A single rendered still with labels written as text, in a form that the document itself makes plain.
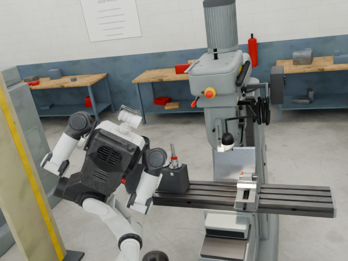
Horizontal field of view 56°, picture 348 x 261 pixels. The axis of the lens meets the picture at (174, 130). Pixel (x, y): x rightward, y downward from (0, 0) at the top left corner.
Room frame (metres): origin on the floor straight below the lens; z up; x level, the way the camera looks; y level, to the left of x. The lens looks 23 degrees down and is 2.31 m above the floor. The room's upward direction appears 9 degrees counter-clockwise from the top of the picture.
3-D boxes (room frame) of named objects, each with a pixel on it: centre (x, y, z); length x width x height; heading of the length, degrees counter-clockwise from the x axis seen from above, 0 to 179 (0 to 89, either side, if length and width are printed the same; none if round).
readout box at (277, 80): (2.07, -0.73, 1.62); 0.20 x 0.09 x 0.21; 159
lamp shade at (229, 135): (1.72, -0.30, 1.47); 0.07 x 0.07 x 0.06
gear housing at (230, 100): (1.96, -0.33, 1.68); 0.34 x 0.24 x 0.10; 159
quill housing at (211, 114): (1.92, -0.31, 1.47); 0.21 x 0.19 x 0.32; 69
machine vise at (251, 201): (1.84, -0.43, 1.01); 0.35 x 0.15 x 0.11; 159
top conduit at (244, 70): (1.90, -0.46, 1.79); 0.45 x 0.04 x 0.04; 159
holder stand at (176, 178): (2.07, 0.07, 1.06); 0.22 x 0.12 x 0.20; 57
